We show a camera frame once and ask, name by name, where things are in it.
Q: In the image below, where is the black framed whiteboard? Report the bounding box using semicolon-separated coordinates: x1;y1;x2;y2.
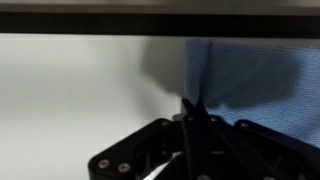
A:
0;11;320;180

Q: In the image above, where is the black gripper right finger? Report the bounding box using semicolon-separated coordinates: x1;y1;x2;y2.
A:
197;99;320;180

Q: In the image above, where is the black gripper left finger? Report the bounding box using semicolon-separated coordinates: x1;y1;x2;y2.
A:
88;97;201;180

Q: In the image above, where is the blue towel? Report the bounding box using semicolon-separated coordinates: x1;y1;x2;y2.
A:
184;39;320;149

